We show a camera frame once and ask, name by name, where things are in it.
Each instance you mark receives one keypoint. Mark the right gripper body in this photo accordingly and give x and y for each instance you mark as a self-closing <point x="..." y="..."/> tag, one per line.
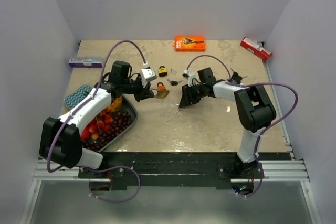
<point x="196" y="93"/>

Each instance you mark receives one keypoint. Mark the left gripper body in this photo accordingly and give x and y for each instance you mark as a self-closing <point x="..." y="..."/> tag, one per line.
<point x="138" y="92"/>

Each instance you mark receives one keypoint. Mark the brass padlock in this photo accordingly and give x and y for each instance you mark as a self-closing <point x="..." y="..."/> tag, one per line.
<point x="161" y="93"/>

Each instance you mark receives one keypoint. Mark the black-headed keys of orange padlock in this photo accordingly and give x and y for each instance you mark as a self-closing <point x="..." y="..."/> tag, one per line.
<point x="174" y="82"/>

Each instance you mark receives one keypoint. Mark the yellow padlock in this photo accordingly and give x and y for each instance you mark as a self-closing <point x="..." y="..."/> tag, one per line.
<point x="162" y="71"/>

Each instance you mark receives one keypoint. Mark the black-headed keys of black padlock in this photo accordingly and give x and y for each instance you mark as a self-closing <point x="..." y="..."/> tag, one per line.
<point x="235" y="73"/>

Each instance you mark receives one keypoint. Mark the black padlock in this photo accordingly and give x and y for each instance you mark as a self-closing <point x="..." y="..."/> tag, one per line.
<point x="235" y="80"/>

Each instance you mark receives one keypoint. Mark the orange padlock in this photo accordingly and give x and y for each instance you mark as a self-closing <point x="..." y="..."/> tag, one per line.
<point x="160" y="86"/>

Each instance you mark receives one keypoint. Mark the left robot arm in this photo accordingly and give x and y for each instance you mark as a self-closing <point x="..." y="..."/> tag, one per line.
<point x="60" y="138"/>

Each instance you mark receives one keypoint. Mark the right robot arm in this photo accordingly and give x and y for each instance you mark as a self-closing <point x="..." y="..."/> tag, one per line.
<point x="254" y="107"/>

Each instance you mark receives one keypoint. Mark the grey fruit tray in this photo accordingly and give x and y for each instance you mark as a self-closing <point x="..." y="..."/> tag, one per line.
<point x="107" y="125"/>

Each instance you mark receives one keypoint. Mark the dark grape bunch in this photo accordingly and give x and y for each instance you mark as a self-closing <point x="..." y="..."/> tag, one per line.
<point x="104" y="128"/>

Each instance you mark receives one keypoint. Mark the orange razor box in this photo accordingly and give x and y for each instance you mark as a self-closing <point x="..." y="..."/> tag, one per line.
<point x="189" y="43"/>

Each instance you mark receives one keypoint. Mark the purple white box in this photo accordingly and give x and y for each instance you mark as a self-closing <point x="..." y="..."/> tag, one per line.
<point x="86" y="62"/>

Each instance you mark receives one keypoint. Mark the red box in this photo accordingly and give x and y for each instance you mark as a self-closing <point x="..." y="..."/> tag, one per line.
<point x="256" y="49"/>

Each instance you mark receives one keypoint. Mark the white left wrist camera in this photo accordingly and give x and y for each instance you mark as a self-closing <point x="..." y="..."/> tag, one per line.
<point x="147" y="74"/>

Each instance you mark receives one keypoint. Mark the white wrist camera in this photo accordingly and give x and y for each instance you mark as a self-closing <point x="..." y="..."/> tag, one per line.
<point x="147" y="74"/>
<point x="189" y="76"/>

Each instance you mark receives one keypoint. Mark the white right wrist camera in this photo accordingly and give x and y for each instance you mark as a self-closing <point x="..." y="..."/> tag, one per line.
<point x="189" y="76"/>

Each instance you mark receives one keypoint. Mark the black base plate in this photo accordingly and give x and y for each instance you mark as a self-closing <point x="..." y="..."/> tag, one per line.
<point x="167" y="169"/>

